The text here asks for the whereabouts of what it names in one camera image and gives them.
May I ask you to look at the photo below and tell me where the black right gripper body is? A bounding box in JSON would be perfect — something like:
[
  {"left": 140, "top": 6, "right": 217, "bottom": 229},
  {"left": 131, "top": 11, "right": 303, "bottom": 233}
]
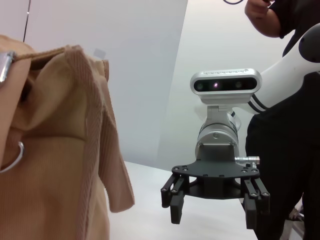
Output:
[{"left": 171, "top": 143, "right": 261, "bottom": 200}]

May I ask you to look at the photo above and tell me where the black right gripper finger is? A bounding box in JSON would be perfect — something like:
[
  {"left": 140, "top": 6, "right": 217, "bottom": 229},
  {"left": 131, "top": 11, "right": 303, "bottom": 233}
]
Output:
[
  {"left": 240, "top": 175, "right": 271, "bottom": 230},
  {"left": 161, "top": 173, "right": 190, "bottom": 225}
]

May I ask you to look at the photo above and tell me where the khaki canvas food bag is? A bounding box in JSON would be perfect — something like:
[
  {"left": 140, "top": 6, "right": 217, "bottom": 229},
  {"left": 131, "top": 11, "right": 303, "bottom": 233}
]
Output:
[{"left": 0, "top": 34, "right": 136, "bottom": 240}]

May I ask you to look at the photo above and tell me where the silver metal zipper pull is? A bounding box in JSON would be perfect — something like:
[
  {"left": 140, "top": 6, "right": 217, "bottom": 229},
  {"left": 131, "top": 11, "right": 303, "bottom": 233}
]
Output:
[{"left": 0, "top": 50, "right": 17, "bottom": 89}]

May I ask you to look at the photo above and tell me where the bare person forearm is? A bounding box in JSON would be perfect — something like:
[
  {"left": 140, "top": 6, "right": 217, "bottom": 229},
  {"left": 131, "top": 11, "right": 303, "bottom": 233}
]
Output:
[{"left": 244, "top": 0, "right": 283, "bottom": 39}]

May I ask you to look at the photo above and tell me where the person in black clothes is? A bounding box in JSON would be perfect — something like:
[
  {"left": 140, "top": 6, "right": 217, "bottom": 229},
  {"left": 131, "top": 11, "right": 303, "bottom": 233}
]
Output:
[{"left": 244, "top": 0, "right": 320, "bottom": 240}]

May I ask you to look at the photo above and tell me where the clear tape piece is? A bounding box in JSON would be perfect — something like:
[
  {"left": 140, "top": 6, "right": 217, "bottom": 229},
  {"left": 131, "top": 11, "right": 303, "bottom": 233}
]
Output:
[{"left": 92, "top": 47, "right": 107, "bottom": 60}]

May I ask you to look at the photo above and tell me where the silver right gripper cable connector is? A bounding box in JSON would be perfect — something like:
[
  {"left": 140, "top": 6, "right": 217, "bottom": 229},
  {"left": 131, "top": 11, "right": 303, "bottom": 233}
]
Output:
[{"left": 234, "top": 155, "right": 261, "bottom": 169}]

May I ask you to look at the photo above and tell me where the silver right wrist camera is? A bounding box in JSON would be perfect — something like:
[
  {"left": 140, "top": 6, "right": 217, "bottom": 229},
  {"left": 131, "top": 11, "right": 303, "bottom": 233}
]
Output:
[{"left": 189, "top": 68, "right": 263, "bottom": 111}]

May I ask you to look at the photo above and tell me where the silver metal bag ring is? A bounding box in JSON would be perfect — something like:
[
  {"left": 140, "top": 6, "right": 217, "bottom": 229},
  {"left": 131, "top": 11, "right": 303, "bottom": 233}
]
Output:
[{"left": 0, "top": 141, "right": 25, "bottom": 174}]

